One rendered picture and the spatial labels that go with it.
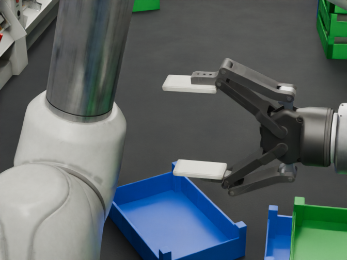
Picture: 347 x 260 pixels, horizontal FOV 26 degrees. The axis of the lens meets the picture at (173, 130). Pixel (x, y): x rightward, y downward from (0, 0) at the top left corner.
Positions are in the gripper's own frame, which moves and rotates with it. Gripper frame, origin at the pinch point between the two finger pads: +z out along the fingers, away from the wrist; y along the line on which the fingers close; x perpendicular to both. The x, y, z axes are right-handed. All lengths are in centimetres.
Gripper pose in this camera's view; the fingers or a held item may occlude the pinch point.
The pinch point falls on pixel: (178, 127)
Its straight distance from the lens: 100.1
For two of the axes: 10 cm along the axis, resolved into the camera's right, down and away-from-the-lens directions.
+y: -1.0, -8.3, -5.5
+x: -2.6, 5.5, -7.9
